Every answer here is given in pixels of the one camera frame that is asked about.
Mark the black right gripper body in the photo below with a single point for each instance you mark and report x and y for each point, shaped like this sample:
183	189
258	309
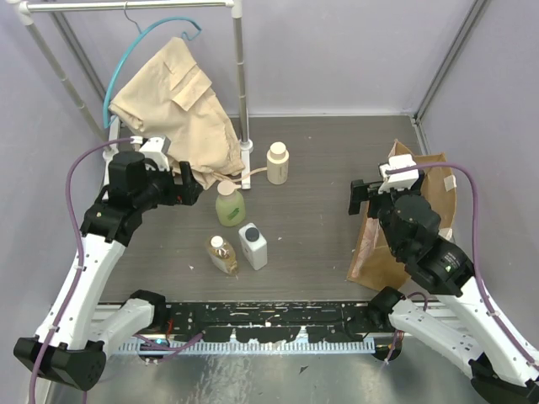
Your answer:
378	202

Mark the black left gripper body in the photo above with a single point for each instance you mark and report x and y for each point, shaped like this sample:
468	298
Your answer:
178	188

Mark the green lotion pump bottle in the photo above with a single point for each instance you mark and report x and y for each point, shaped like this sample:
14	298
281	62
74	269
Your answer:
230	205

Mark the brown canvas bag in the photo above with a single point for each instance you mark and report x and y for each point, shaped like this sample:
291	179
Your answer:
373	266

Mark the clear amber liquid bottle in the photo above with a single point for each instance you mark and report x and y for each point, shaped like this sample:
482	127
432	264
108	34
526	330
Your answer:
222	255

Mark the beige cylindrical bottle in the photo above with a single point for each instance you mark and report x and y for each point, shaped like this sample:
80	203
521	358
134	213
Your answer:
277	159

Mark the white bottle black cap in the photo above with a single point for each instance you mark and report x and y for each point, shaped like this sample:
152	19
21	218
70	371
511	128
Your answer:
254	246

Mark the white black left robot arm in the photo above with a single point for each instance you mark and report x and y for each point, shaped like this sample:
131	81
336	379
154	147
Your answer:
65	348

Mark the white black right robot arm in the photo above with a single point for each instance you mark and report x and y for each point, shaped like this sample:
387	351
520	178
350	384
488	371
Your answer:
498	372

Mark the beige cargo shorts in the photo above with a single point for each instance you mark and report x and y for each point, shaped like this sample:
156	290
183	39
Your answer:
171	96

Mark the white metal clothes rack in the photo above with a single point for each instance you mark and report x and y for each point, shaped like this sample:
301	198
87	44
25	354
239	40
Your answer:
24	11

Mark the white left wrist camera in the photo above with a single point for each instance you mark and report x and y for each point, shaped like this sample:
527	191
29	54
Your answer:
154	148

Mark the grey slotted cable duct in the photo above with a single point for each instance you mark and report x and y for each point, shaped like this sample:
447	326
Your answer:
134	346

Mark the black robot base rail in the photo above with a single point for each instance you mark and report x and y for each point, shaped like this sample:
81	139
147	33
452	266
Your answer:
269	322

